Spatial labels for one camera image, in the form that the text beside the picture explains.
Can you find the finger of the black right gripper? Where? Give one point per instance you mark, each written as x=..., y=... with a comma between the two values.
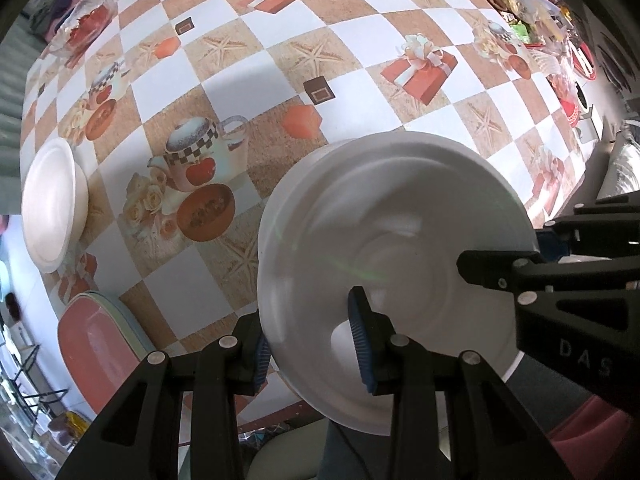
x=607, y=228
x=502, y=270

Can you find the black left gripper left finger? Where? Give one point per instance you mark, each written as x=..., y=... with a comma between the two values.
x=136, y=435

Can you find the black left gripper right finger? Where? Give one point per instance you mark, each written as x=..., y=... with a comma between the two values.
x=453, y=416

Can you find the pink square plate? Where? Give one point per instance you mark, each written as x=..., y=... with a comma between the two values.
x=94, y=350

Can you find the white bowl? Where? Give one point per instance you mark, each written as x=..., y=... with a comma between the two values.
x=391, y=213
x=55, y=204

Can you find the clutter of packages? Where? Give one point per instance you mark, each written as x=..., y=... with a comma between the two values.
x=549, y=29

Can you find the patterned vinyl tablecloth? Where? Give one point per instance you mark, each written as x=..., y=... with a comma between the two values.
x=185, y=114

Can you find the glass bowl with fruit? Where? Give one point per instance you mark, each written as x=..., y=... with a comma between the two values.
x=81, y=27

